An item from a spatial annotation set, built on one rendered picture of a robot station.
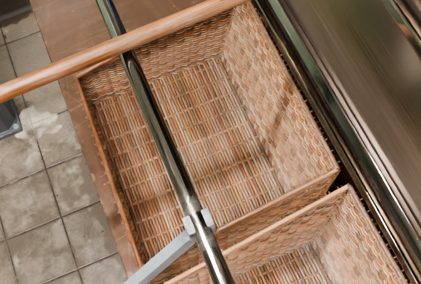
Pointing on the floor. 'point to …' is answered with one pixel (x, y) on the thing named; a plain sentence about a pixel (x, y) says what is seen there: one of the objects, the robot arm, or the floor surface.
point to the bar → (200, 229)
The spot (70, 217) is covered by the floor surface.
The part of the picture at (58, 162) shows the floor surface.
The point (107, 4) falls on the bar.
